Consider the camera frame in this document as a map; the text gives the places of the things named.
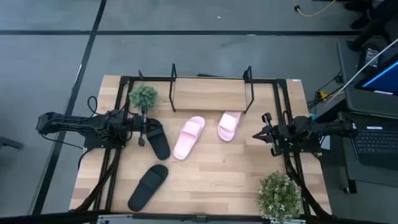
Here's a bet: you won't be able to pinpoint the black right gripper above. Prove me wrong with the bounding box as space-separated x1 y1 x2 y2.
252 112 289 157

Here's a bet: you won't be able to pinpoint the black slide sandal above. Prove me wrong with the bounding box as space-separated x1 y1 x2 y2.
145 118 171 161
127 164 169 213

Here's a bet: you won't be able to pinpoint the pink rubber slide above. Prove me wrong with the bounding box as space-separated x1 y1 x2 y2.
217 111 243 142
173 116 206 161

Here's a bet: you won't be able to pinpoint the small green potted plant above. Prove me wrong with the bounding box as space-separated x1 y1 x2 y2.
128 83 159 112

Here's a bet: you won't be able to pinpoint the bushy pale flowering plant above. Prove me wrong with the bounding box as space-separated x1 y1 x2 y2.
256 170 302 223

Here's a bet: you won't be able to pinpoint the silver aluminium bar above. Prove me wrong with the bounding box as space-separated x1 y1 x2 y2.
96 213 307 224

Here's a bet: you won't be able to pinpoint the grey laptop desk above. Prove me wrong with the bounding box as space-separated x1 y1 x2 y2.
338 111 398 194

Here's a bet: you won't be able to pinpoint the grey side desk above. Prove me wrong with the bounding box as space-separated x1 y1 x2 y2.
337 39 398 121

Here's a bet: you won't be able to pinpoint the dark laptop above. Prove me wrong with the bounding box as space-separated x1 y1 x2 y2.
351 126 398 171

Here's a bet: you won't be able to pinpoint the black stand leg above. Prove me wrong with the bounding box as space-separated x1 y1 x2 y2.
346 23 389 52

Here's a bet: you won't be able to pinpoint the black power adapter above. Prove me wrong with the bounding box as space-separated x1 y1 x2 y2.
357 43 384 72

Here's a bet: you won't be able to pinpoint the grey furniture foot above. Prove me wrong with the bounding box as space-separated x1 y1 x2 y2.
0 136 24 150

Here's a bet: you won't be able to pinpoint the monitor with blue screen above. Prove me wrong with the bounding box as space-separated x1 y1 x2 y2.
354 54 398 96

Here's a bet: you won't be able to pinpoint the person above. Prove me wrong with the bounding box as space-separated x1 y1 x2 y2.
343 0 398 44

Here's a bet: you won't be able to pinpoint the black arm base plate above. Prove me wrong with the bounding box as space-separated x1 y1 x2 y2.
279 145 323 154
83 136 125 149

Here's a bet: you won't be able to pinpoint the black metal rig frame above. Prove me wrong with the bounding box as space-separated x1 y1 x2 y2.
70 70 332 224

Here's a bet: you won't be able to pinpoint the black floor cables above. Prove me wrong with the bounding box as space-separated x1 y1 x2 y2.
307 72 345 110

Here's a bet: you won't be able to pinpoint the wooden shoe shelf black frame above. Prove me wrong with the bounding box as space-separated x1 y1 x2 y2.
169 63 255 114

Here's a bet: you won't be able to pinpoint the yellow cable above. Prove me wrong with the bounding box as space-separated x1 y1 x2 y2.
292 0 337 18

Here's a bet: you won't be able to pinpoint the white cable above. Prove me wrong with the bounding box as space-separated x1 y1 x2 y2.
325 37 398 108

